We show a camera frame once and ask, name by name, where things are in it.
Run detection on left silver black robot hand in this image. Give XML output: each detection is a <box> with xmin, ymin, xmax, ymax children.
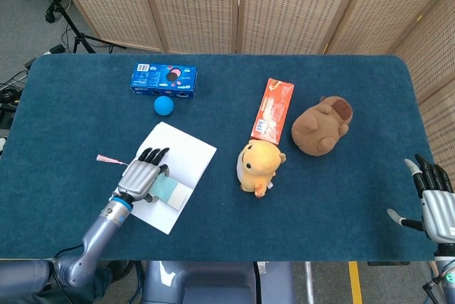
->
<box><xmin>117</xmin><ymin>147</ymin><xmax>170</xmax><ymax>205</ymax></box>

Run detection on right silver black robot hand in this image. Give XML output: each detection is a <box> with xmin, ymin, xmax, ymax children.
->
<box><xmin>386</xmin><ymin>153</ymin><xmax>455</xmax><ymax>243</ymax></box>

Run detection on green and cream card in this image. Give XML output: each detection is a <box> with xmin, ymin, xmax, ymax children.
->
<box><xmin>96</xmin><ymin>153</ymin><xmax>190</xmax><ymax>211</ymax></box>

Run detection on white lined open notebook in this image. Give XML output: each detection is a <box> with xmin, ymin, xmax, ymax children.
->
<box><xmin>129</xmin><ymin>121</ymin><xmax>218</xmax><ymax>236</ymax></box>

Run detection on blue rubber ball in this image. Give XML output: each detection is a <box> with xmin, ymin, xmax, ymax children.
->
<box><xmin>154</xmin><ymin>96</ymin><xmax>175</xmax><ymax>117</ymax></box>

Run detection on teal carpet table cover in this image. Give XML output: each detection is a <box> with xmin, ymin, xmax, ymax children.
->
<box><xmin>0</xmin><ymin>54</ymin><xmax>435</xmax><ymax>262</ymax></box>

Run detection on blue Oreo cookie box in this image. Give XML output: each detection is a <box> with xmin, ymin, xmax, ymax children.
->
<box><xmin>129</xmin><ymin>62</ymin><xmax>198</xmax><ymax>100</ymax></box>

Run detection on yellow plush toy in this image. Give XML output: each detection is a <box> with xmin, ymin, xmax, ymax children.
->
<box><xmin>236</xmin><ymin>139</ymin><xmax>287</xmax><ymax>200</ymax></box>

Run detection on grey robot torso base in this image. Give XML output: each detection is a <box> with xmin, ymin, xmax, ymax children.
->
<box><xmin>141</xmin><ymin>260</ymin><xmax>296</xmax><ymax>304</ymax></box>

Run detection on brown plush toy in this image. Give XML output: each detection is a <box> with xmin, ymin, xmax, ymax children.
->
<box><xmin>291</xmin><ymin>95</ymin><xmax>354</xmax><ymax>158</ymax></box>

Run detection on orange snack box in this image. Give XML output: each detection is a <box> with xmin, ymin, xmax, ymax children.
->
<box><xmin>250</xmin><ymin>77</ymin><xmax>295</xmax><ymax>147</ymax></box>

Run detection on black tripod stand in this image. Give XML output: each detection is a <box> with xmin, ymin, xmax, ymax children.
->
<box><xmin>26</xmin><ymin>0</ymin><xmax>127</xmax><ymax>55</ymax></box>

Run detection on wooden wicker folding screen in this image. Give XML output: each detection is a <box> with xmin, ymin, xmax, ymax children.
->
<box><xmin>49</xmin><ymin>0</ymin><xmax>455</xmax><ymax>177</ymax></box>

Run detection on black floor cables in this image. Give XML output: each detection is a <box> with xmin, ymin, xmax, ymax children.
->
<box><xmin>0</xmin><ymin>69</ymin><xmax>29</xmax><ymax>113</ymax></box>

